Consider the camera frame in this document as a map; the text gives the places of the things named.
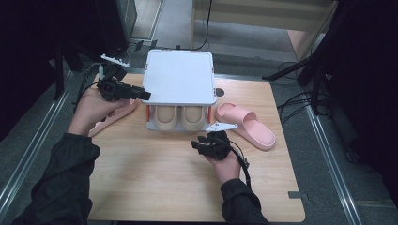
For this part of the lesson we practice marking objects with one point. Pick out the beige slipper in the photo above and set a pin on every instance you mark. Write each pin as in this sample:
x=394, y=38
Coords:
x=165, y=117
x=193, y=117

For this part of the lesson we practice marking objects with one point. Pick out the pink slipper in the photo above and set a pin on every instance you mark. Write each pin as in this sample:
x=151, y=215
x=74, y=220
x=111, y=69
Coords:
x=125, y=110
x=250, y=128

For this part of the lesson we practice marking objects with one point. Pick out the black curtain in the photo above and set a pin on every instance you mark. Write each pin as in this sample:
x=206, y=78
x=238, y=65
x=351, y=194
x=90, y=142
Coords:
x=369, y=78
x=28, y=47

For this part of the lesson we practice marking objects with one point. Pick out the black cabinet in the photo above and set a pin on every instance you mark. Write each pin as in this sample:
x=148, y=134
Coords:
x=115, y=25

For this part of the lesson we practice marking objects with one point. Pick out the metal floor rail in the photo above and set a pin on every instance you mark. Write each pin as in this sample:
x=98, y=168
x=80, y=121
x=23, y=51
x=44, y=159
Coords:
x=331, y=165
x=31, y=150

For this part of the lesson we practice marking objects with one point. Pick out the grey tape strip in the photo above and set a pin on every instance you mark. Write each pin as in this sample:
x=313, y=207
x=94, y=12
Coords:
x=295, y=195

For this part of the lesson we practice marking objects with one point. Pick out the white shoe rack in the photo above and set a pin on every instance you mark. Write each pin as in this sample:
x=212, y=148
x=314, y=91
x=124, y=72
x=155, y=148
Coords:
x=178, y=78

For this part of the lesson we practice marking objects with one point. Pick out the dark round table grommet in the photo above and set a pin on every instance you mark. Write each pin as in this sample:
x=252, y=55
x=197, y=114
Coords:
x=220, y=92

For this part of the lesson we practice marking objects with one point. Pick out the person's right hand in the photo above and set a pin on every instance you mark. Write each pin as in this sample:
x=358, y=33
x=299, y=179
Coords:
x=226, y=168

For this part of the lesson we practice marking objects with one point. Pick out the small black block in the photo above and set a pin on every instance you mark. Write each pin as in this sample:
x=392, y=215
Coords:
x=139, y=45
x=153, y=43

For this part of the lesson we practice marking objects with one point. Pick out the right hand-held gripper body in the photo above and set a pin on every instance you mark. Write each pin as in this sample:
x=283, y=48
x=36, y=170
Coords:
x=217, y=145

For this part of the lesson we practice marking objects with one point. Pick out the black metal stand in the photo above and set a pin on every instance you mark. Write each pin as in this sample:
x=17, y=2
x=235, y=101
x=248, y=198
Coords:
x=59, y=78

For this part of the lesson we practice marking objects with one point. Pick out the light wooden furniture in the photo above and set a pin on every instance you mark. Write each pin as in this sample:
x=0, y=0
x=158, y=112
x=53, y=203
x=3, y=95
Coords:
x=266, y=15

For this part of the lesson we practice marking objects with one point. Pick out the black tripod stand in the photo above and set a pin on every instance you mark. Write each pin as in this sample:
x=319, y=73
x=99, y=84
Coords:
x=287, y=70

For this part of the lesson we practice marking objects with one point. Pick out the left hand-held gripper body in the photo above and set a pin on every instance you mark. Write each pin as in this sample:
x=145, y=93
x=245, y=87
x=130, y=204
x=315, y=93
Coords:
x=114, y=89

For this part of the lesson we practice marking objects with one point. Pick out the person's left hand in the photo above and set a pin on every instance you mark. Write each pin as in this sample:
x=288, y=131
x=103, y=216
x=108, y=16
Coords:
x=90, y=109

